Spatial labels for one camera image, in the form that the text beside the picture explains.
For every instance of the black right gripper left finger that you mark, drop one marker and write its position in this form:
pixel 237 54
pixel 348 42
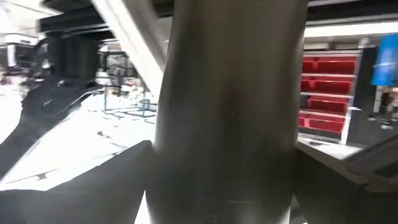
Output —
pixel 77 199

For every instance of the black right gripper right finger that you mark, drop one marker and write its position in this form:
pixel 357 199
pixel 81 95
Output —
pixel 335 202

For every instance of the black cylindrical cup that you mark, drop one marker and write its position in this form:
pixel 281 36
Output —
pixel 227 109

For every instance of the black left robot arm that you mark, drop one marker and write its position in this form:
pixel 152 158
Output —
pixel 71 59

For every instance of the red plastic storage bin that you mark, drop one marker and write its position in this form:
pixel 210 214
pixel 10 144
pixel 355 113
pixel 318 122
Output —
pixel 328 105
pixel 332 87
pixel 325 125
pixel 335 67

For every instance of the metal shelf rack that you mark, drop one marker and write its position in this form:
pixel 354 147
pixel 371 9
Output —
pixel 326 76

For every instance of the blue board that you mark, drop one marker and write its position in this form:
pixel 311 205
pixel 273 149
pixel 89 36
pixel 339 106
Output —
pixel 385 59

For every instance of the grey metal frame stand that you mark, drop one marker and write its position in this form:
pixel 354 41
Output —
pixel 124 84

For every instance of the black aluminium rig frame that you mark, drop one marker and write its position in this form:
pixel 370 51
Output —
pixel 74 21

